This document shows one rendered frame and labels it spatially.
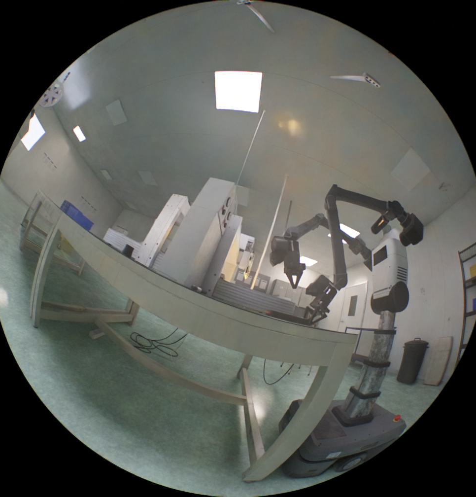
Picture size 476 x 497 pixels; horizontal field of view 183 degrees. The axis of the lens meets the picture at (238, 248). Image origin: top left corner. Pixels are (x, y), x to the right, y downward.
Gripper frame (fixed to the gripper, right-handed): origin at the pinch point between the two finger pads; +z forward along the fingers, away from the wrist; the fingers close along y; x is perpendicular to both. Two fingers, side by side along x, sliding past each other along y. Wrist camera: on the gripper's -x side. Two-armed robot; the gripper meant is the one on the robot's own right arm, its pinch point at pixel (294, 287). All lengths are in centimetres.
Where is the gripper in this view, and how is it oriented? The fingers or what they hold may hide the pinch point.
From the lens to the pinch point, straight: 63.4
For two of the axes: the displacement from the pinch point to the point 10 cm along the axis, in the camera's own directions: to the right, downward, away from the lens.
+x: 10.0, 0.9, 0.2
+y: 0.5, -3.6, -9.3
